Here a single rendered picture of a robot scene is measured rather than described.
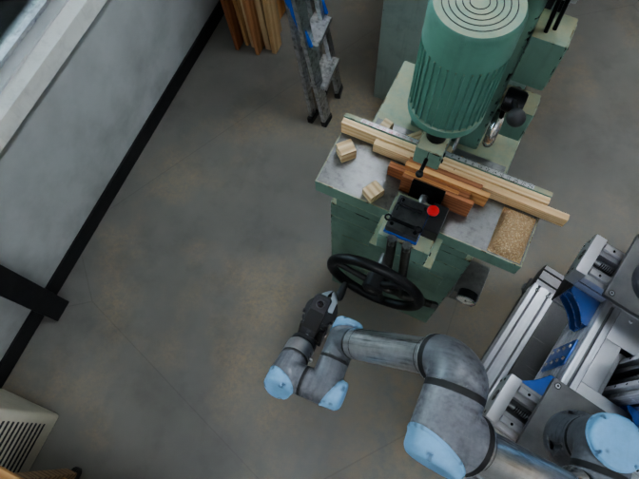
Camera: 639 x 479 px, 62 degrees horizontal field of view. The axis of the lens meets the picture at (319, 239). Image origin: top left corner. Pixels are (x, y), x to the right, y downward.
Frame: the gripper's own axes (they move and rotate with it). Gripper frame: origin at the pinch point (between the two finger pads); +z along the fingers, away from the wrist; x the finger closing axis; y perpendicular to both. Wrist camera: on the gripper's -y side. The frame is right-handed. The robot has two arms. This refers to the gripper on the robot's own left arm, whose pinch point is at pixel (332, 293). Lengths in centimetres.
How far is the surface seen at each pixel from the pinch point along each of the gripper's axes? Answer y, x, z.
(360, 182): -27.1, -4.5, 17.5
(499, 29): -83, 16, -7
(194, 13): -10, -129, 125
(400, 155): -35.5, 2.7, 24.7
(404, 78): -41, -9, 62
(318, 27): -32, -57, 104
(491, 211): -30.4, 31.1, 23.4
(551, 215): -35, 45, 25
